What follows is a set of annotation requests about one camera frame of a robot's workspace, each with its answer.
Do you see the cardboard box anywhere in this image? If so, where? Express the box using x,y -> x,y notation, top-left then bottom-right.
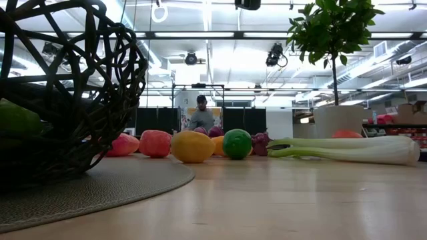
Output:
396,101 -> 427,125

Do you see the purple grape bunch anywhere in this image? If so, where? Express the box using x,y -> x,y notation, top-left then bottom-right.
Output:
192,125 -> 274,157

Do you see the pale green celery stalk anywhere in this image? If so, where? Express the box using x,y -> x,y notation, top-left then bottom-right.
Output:
266,135 -> 421,167

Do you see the shelf with red bins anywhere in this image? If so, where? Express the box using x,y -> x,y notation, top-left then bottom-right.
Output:
362,123 -> 427,151

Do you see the potted tree in white pot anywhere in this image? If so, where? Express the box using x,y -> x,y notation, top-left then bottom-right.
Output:
286,0 -> 386,140

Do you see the green lime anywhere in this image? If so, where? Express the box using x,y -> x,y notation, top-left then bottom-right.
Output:
222,128 -> 253,161

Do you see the black metal frame stand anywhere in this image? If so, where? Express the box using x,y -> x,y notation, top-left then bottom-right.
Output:
171,83 -> 226,109

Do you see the yellow mango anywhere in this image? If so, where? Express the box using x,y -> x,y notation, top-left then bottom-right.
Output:
210,135 -> 254,157

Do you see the black overhead crossbar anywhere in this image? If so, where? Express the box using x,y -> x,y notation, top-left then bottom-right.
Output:
65,30 -> 427,41

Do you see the yellow lemon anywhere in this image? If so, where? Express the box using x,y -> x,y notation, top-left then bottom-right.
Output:
170,130 -> 216,164

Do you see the black ceiling spotlight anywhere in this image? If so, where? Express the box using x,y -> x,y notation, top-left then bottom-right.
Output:
184,51 -> 198,66

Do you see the orange fruit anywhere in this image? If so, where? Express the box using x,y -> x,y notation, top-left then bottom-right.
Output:
331,129 -> 364,139

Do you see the white hanging ring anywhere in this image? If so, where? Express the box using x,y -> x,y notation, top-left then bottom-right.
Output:
150,2 -> 169,24

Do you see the pink peach fruit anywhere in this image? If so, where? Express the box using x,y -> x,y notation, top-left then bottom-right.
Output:
139,129 -> 173,159

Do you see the person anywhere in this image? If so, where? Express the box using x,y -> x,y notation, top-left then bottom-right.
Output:
186,94 -> 216,132

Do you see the black partition panel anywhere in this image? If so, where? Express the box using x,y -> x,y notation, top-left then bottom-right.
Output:
135,107 -> 180,134
222,107 -> 267,136

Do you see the round grey placemat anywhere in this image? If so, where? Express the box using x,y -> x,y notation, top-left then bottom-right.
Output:
0,155 -> 196,234

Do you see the yellow-green apple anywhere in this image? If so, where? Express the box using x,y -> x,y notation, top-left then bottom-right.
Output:
0,98 -> 45,137

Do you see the red mango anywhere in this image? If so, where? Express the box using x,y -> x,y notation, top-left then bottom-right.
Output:
105,133 -> 141,158

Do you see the black ceiling camera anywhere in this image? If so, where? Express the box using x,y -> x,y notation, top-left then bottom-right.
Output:
265,42 -> 288,68

